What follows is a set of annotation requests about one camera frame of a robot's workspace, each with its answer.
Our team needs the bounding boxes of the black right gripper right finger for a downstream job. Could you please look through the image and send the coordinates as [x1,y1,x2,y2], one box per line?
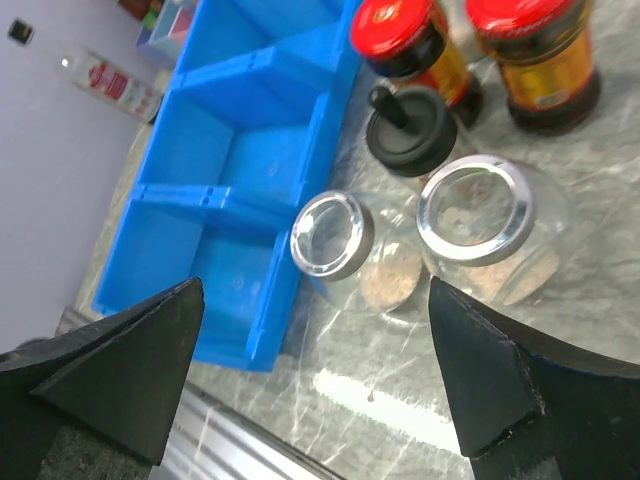
[429,277,639,479]

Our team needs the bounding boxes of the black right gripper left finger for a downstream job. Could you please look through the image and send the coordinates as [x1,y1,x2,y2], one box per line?
[1,278,205,479]

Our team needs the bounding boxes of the large silver-lid glass jar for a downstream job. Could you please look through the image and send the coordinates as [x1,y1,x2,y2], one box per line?
[416,154,575,311]

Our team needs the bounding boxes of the small silver-lid glass jar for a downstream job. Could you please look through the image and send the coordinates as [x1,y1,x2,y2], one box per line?
[290,190,425,314]

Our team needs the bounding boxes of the black knob-lid glass jar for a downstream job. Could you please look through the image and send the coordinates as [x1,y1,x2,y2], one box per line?
[366,86,458,178]

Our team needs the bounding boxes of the clear bottle red label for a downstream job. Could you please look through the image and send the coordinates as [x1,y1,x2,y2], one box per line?
[59,48,164,125]

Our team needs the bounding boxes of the blue three-compartment plastic bin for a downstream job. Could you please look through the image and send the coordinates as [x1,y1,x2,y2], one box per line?
[93,1,360,372]

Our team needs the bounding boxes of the pastel compartment organizer tray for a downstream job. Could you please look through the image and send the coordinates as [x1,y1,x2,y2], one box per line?
[135,1,198,69]

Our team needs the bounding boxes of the red-lid sauce jar right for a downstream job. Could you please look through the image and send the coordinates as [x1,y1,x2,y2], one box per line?
[465,0,601,135]

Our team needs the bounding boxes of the red-lid sauce jar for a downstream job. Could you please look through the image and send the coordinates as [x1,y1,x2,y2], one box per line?
[465,0,601,135]
[350,0,484,128]

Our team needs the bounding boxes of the red-lid sauce jar left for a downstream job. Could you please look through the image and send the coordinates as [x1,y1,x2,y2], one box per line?
[350,0,484,128]

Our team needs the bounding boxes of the aluminium mounting rail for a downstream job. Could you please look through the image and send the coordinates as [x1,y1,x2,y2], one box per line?
[54,305,346,480]

